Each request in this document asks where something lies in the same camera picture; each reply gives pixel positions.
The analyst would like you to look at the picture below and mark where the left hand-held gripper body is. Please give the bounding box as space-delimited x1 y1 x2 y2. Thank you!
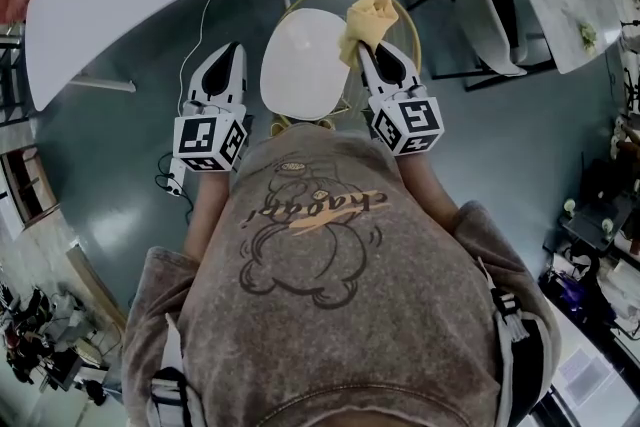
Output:
173 102 250 174

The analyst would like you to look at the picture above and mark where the white power strip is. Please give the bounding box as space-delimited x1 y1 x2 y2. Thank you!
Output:
163 157 185 197

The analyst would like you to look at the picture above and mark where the black wheeled cart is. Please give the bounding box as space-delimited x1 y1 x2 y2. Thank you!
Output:
542 154 640 276

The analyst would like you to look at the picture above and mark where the black white shoulder strap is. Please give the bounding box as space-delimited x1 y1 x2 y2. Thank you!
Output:
482 259 531 346

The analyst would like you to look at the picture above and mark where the small green plant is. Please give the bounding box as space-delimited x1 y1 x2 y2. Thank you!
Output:
578 20 599 52

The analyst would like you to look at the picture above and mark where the gold wire round table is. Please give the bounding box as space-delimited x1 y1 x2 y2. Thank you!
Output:
269 0 422 136

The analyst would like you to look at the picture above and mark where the grey marble table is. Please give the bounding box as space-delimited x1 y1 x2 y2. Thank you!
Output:
497 0 625 76

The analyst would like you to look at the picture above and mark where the white round stool seat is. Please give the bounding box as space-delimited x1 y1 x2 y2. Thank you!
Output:
259 7 351 121

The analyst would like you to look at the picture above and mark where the person's left forearm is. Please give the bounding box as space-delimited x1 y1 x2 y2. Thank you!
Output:
182 167 236 261

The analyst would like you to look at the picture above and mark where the person's brown printed t-shirt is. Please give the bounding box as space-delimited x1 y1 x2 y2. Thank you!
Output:
122 122 564 427

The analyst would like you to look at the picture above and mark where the white floor cable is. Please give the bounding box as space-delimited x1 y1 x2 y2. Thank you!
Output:
177 0 231 116

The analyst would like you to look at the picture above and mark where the black framed glass door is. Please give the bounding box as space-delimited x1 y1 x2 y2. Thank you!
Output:
529 294 640 427

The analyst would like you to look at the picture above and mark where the yellow cloth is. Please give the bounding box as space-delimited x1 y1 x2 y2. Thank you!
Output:
337 0 400 66

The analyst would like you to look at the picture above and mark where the person's right forearm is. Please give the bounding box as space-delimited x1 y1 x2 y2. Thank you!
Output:
399 152 461 236

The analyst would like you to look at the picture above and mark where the wooden cabinet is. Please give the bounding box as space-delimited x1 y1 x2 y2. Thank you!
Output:
0 143 60 229

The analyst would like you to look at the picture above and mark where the white upholstered chair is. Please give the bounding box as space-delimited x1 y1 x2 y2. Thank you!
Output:
453 0 530 77

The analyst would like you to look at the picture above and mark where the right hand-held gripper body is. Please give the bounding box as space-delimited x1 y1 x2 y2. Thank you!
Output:
368 84 446 157

